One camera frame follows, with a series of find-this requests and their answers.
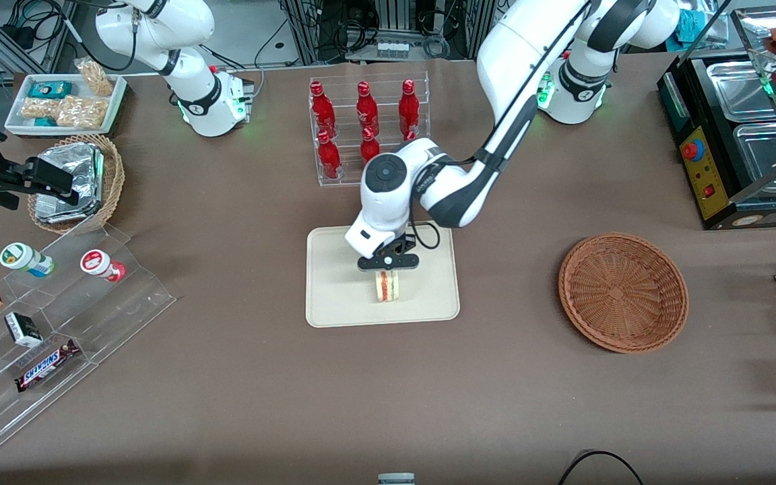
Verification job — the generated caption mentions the black food warmer cabinet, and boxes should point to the black food warmer cabinet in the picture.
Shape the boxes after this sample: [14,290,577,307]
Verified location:
[657,5,776,231]

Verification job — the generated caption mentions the deep wicker basket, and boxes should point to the deep wicker basket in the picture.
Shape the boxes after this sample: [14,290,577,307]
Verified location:
[27,134,126,236]

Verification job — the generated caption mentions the clear bag of crackers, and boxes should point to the clear bag of crackers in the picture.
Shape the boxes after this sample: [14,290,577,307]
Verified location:
[20,97,60,121]

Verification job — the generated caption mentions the large clear snack bag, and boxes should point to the large clear snack bag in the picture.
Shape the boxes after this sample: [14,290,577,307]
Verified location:
[56,95,110,130]

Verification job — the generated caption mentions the beige plastic tray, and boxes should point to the beige plastic tray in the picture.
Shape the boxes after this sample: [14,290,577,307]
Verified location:
[305,220,461,329]

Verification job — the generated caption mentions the small black white box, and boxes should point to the small black white box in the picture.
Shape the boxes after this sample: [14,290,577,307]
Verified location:
[5,311,44,349]

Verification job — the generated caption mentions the Snickers chocolate bar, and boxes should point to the Snickers chocolate bar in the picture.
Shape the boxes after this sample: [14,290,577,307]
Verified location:
[15,338,82,393]

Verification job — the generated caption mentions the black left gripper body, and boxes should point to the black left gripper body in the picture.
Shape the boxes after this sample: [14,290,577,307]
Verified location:
[369,230,418,258]

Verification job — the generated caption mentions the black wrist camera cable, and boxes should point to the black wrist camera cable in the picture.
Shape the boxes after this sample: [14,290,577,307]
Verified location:
[410,221,443,251]

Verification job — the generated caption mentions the silver foil wrapped packs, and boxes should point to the silver foil wrapped packs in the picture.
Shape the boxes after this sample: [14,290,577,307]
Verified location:
[34,142,106,224]

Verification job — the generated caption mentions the black floor cable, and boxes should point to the black floor cable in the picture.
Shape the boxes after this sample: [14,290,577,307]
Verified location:
[558,449,645,485]

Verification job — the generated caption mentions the round brown wicker basket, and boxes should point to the round brown wicker basket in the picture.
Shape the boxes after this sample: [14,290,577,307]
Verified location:
[558,232,690,355]

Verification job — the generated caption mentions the triangle sandwich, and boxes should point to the triangle sandwich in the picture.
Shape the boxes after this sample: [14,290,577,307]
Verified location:
[374,270,403,304]

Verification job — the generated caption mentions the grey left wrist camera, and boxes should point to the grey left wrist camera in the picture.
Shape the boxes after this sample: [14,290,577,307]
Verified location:
[357,253,421,272]

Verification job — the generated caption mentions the red lid yogurt cup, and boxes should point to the red lid yogurt cup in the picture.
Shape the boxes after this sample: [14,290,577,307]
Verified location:
[79,249,127,284]

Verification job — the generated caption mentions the clear bag of peanuts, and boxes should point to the clear bag of peanuts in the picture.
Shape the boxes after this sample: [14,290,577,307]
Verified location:
[75,58,115,97]

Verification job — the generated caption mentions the clear acrylic bottle rack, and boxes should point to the clear acrylic bottle rack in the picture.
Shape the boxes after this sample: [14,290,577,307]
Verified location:
[309,70,432,188]

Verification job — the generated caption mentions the teal snack box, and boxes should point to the teal snack box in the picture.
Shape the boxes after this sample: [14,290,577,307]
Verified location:
[28,81,73,100]

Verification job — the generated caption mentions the green lid yogurt cup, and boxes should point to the green lid yogurt cup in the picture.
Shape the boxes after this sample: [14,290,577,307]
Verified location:
[0,242,56,279]

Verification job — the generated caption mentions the clear acrylic stepped shelf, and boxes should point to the clear acrylic stepped shelf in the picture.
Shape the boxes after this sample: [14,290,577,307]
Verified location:
[0,224,178,459]

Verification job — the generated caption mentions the teal cloth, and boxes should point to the teal cloth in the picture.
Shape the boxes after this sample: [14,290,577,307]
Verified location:
[673,9,716,43]

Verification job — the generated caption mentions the white rectangular snack tray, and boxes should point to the white rectangular snack tray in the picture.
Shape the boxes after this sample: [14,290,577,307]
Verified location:
[5,73,128,137]

